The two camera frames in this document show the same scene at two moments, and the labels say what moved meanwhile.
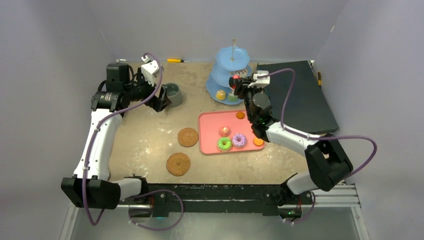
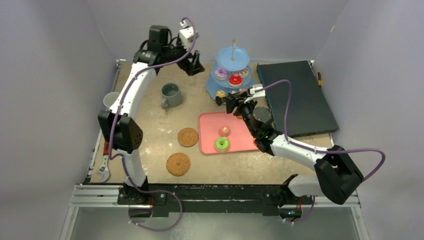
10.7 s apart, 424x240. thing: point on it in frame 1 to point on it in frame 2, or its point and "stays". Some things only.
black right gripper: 241,85 to 236,103
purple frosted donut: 237,144 to 221,73
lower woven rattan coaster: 178,164 stays
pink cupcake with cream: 224,131 stays
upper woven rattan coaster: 187,137 stays
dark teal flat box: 308,111 stays
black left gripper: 158,102 to 189,67
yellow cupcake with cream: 220,95 stays
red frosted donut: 235,77 stays
